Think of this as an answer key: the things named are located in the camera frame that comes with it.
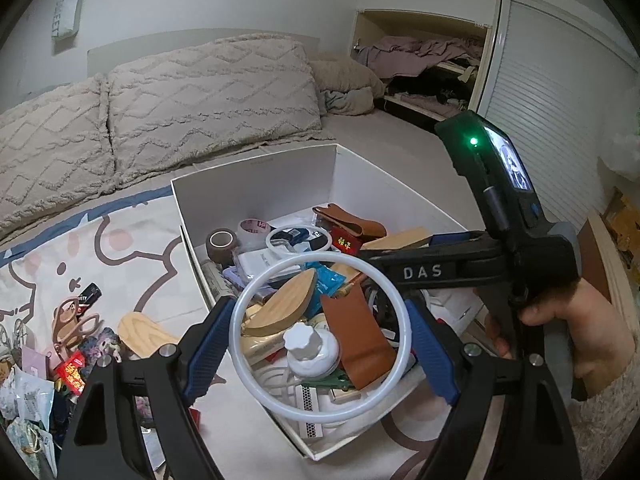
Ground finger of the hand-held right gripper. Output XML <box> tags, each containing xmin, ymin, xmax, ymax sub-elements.
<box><xmin>356</xmin><ymin>249</ymin><xmax>403</xmax><ymax>288</ymax></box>
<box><xmin>425</xmin><ymin>231</ymin><xmax>503</xmax><ymax>253</ymax></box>

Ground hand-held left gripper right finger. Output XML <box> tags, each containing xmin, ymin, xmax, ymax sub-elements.
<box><xmin>404</xmin><ymin>297</ymin><xmax>583</xmax><ymax>480</ymax></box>

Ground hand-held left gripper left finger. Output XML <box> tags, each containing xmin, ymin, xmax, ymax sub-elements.
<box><xmin>59</xmin><ymin>296</ymin><xmax>238</xmax><ymax>480</ymax></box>

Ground large white plastic ring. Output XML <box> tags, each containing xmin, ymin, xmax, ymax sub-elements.
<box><xmin>231</xmin><ymin>251</ymin><xmax>413</xmax><ymax>417</ymax></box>

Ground white jar with ribbed cap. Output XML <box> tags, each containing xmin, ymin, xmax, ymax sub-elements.
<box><xmin>282</xmin><ymin>322</ymin><xmax>343</xmax><ymax>378</ymax></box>

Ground white cardboard box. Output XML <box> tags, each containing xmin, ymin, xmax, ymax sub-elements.
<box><xmin>170</xmin><ymin>142</ymin><xmax>493</xmax><ymax>461</ymax></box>

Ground person's right forearm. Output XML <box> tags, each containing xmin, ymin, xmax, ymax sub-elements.
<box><xmin>575</xmin><ymin>290</ymin><xmax>640</xmax><ymax>480</ymax></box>

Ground person's right hand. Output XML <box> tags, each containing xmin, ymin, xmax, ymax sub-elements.
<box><xmin>484</xmin><ymin>280</ymin><xmax>604</xmax><ymax>392</ymax></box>

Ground long wooden block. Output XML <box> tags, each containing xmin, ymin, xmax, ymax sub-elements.
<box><xmin>360</xmin><ymin>226</ymin><xmax>433</xmax><ymax>252</ymax></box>

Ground brown leather pouch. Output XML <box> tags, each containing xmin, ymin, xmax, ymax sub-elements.
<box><xmin>312</xmin><ymin>203</ymin><xmax>388</xmax><ymax>241</ymax></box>

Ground small red case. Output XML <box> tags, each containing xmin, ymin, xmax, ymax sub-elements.
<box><xmin>330</xmin><ymin>227</ymin><xmax>363</xmax><ymax>256</ymax></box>

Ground cream plastic object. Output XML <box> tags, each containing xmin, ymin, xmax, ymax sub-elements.
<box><xmin>240</xmin><ymin>330</ymin><xmax>291</xmax><ymax>366</ymax></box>

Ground blue foil packet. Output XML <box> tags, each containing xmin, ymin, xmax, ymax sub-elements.
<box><xmin>315</xmin><ymin>262</ymin><xmax>351</xmax><ymax>298</ymax></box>

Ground brown wooden board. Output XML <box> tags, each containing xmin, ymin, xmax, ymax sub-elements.
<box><xmin>577</xmin><ymin>212</ymin><xmax>640</xmax><ymax>331</ymax></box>

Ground wooden oval piece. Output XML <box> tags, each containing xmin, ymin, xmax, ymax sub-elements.
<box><xmin>242</xmin><ymin>267</ymin><xmax>319</xmax><ymax>338</ymax></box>
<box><xmin>117</xmin><ymin>311</ymin><xmax>181</xmax><ymax>360</ymax></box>

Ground brown leather piece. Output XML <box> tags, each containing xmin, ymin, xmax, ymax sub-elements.
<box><xmin>320</xmin><ymin>287</ymin><xmax>396</xmax><ymax>391</ymax></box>

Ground grey marker tube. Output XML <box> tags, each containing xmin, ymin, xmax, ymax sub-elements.
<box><xmin>202</xmin><ymin>260</ymin><xmax>236</xmax><ymax>306</ymax></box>

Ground cardboard boxes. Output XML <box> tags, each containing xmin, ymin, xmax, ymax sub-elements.
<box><xmin>600</xmin><ymin>187</ymin><xmax>640</xmax><ymax>271</ymax></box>

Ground brown tape roll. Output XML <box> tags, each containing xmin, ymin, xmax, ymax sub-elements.
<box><xmin>206</xmin><ymin>228</ymin><xmax>241</xmax><ymax>266</ymax></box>

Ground purple crochet ornament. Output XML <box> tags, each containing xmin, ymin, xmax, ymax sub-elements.
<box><xmin>80</xmin><ymin>327</ymin><xmax>123</xmax><ymax>376</ymax></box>

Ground white card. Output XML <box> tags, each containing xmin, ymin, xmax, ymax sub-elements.
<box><xmin>235</xmin><ymin>249</ymin><xmax>281</xmax><ymax>281</ymax></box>

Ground white perforated bar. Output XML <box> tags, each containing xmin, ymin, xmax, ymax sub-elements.
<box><xmin>297</xmin><ymin>385</ymin><xmax>326</xmax><ymax>441</ymax></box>

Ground clear tape roll red print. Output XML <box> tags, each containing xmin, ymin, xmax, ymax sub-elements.
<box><xmin>237</xmin><ymin>217</ymin><xmax>271</xmax><ymax>251</ymax></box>

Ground black lighter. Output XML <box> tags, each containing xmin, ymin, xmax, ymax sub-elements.
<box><xmin>75</xmin><ymin>282</ymin><xmax>103</xmax><ymax>311</ymax></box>

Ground red snack packet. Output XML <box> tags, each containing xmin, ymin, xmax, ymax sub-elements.
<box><xmin>52</xmin><ymin>350</ymin><xmax>88</xmax><ymax>393</ymax></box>

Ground white plastic bag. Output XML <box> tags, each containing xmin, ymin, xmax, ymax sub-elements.
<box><xmin>597</xmin><ymin>120</ymin><xmax>640</xmax><ymax>181</ymax></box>

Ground white louvered door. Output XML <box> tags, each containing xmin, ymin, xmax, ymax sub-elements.
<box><xmin>477</xmin><ymin>0</ymin><xmax>640</xmax><ymax>221</ymax></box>

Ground white closet shelf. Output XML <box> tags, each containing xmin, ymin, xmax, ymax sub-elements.
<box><xmin>350</xmin><ymin>7</ymin><xmax>493</xmax><ymax>133</ymax></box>

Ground grey blue crumpled cloth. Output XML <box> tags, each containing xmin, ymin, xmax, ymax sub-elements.
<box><xmin>320</xmin><ymin>86</ymin><xmax>376</xmax><ymax>116</ymax></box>

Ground pink notepad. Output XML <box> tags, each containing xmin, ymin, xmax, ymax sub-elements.
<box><xmin>20</xmin><ymin>347</ymin><xmax>51</xmax><ymax>376</ymax></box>

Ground light blue packet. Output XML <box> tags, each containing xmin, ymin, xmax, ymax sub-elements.
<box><xmin>0</xmin><ymin>365</ymin><xmax>56</xmax><ymax>431</ymax></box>

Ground beige fluffy cushion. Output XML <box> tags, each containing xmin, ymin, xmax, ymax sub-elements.
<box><xmin>307</xmin><ymin>51</ymin><xmax>386</xmax><ymax>111</ymax></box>

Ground pink clothes pile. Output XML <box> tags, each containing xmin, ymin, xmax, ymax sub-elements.
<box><xmin>357</xmin><ymin>35</ymin><xmax>486</xmax><ymax>78</ymax></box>

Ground glittery teal pouch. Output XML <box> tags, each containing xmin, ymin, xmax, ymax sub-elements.
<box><xmin>0</xmin><ymin>417</ymin><xmax>58</xmax><ymax>480</ymax></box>

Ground beige textured pillow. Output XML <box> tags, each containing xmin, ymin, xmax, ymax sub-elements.
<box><xmin>105</xmin><ymin>34</ymin><xmax>323</xmax><ymax>183</ymax></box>
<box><xmin>0</xmin><ymin>74</ymin><xmax>118</xmax><ymax>233</ymax></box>

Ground small white ring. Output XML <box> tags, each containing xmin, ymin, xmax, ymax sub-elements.
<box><xmin>265</xmin><ymin>225</ymin><xmax>333</xmax><ymax>257</ymax></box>

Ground pink looped strap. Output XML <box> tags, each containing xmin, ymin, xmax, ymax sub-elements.
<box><xmin>50</xmin><ymin>297</ymin><xmax>101</xmax><ymax>356</ymax></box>

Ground white wall sign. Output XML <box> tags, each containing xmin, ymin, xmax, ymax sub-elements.
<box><xmin>51</xmin><ymin>0</ymin><xmax>87</xmax><ymax>53</ymax></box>

